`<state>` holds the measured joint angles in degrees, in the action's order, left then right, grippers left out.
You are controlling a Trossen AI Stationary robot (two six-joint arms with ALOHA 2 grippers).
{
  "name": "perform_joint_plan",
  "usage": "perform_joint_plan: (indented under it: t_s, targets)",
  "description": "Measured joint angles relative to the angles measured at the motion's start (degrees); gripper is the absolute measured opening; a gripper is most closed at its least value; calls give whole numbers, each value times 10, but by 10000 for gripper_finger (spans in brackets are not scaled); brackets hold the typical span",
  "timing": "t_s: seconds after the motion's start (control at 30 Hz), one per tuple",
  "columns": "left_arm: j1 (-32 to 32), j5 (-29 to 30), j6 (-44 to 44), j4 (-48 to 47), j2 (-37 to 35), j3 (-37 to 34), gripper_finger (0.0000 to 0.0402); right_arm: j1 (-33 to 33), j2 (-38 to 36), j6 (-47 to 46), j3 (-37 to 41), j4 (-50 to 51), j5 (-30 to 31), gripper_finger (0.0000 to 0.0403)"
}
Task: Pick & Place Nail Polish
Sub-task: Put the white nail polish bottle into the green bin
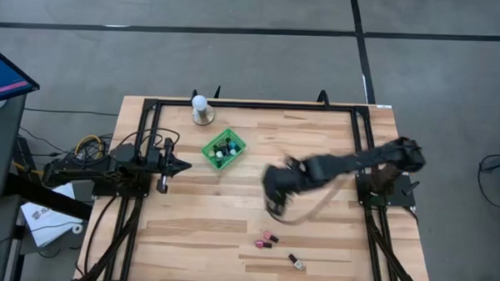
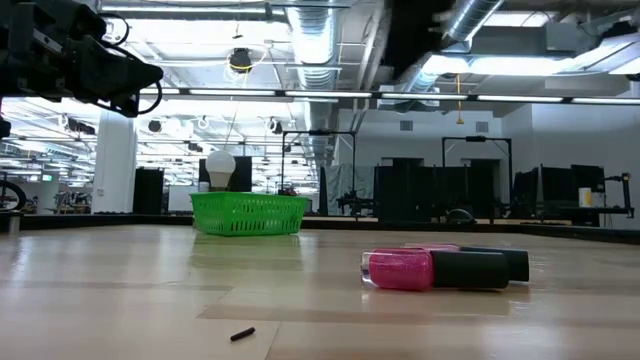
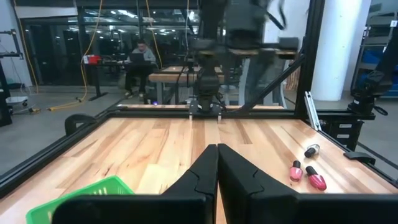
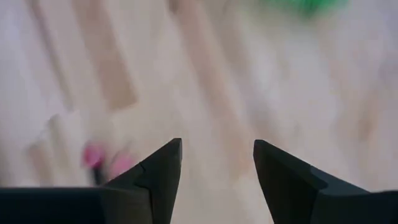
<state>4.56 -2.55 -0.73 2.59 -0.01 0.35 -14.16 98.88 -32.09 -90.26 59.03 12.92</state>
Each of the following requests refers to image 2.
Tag black dome object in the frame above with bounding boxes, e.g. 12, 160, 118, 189
444, 208, 477, 226

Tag slanted silver ventilation duct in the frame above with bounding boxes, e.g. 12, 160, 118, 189
399, 0, 506, 96

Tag white square pillar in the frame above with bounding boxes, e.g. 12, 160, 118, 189
91, 107, 139, 215

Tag black metal table frame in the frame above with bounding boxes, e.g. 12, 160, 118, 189
0, 212, 640, 246

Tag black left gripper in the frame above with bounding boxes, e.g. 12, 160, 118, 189
62, 4, 165, 104

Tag tall black cabinet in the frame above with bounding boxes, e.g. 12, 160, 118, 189
132, 167, 165, 216

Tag black metal stand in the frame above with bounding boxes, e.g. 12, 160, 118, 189
602, 172, 635, 220

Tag grey tarp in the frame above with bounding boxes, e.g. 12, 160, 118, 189
327, 163, 376, 216

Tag light pink nail polish bottle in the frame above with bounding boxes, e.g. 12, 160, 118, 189
402, 242, 531, 283

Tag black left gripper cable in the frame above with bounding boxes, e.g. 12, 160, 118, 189
94, 79, 164, 116

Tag white light bulb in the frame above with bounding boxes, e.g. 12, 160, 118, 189
204, 148, 237, 194

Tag black partition panels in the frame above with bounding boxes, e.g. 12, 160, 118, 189
373, 158, 501, 224

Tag wide silver ventilation duct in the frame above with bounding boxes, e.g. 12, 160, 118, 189
284, 0, 346, 166

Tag yellow hanging cord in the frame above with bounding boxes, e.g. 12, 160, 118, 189
454, 74, 465, 126

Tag long white strip light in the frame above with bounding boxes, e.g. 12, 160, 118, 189
139, 87, 640, 105

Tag black metal station frame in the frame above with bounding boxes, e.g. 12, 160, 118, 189
441, 135, 514, 221
280, 129, 357, 216

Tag green plastic basket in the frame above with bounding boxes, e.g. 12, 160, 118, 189
188, 192, 310, 237

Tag row of black monitors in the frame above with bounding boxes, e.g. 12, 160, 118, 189
512, 164, 606, 211

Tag magenta glitter nail polish bottle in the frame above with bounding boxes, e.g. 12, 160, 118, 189
359, 247, 511, 293

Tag black ceiling camera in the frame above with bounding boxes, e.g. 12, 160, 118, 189
227, 47, 255, 74

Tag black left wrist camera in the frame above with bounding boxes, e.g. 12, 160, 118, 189
106, 94, 141, 119

